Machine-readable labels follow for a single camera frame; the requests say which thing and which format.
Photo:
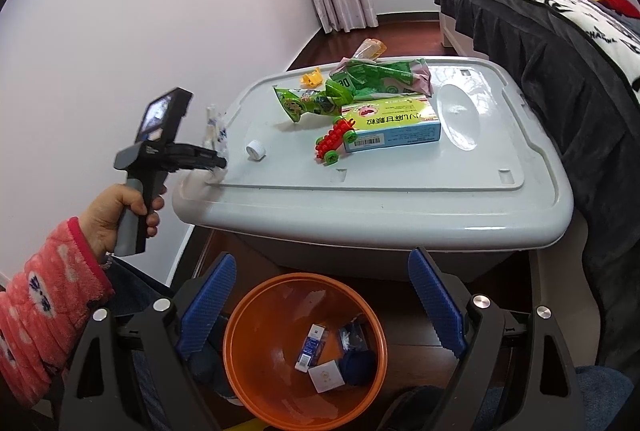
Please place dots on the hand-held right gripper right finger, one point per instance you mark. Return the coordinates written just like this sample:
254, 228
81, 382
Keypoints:
440, 306

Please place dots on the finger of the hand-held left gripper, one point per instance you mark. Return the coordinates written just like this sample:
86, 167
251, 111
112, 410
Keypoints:
200, 158

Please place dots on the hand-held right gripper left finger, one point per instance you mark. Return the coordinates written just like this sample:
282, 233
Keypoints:
207, 306

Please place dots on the orange trash bin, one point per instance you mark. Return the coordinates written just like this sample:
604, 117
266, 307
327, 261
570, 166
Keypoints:
270, 326

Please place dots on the person's left forearm pink sleeve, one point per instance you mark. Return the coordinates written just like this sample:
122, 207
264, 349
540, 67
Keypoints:
45, 311

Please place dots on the person's left hand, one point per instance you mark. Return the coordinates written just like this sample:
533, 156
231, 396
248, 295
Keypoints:
107, 216

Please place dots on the white bottle cap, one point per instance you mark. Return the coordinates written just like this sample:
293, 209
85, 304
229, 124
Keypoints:
256, 150

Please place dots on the person's leg in jeans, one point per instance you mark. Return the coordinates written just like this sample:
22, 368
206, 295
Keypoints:
140, 286

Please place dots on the blue crumpled wrapper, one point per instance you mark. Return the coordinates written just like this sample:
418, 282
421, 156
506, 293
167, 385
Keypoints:
353, 336

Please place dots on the dark blue cloth ball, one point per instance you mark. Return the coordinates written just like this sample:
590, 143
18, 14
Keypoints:
358, 367

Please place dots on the blue white small box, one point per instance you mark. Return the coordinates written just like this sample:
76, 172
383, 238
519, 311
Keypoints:
310, 347

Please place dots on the small green snack wrapper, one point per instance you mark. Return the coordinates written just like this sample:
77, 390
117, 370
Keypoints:
300, 103

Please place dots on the grey plastic storage box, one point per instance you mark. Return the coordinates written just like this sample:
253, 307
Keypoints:
400, 191

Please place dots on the red toy car green wheels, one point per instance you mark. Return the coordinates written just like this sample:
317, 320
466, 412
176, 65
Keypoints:
336, 138

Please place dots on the yellow toy piece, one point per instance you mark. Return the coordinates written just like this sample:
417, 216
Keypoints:
311, 77

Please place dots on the green blue medicine box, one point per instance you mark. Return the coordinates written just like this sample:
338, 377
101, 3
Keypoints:
395, 126

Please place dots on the large green snack bag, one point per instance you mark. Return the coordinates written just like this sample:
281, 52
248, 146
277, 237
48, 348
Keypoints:
380, 73

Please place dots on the orange clear plastic wrapper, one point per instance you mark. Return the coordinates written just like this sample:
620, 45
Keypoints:
371, 50

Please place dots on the bed with dark cover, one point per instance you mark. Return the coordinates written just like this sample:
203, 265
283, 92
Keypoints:
575, 121

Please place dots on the black white printed blanket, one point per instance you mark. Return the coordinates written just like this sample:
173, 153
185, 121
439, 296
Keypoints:
565, 6

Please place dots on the red plush toy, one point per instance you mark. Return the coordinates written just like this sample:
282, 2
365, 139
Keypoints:
612, 1

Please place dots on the white bed frame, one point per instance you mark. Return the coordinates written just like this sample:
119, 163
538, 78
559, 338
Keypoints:
457, 36

